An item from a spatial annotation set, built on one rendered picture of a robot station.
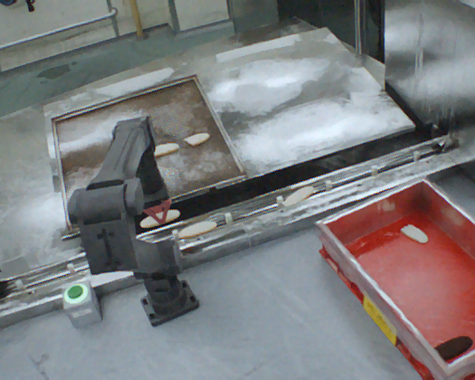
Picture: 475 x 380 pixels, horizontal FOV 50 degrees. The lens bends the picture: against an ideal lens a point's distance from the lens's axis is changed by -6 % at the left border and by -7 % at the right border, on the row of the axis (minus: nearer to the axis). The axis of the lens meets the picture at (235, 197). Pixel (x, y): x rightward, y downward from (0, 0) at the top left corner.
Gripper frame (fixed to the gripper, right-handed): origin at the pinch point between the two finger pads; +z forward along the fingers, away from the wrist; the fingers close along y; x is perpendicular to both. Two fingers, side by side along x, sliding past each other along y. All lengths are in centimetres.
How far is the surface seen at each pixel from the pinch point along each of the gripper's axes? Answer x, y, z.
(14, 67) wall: 82, 370, 89
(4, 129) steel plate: 48, 95, 12
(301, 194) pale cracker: -36.4, -0.7, 7.4
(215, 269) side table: -8.7, -12.0, 11.3
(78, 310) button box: 24.8, -16.5, 5.4
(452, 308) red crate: -52, -47, 11
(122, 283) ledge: 13.8, -9.1, 9.0
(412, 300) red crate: -45, -41, 11
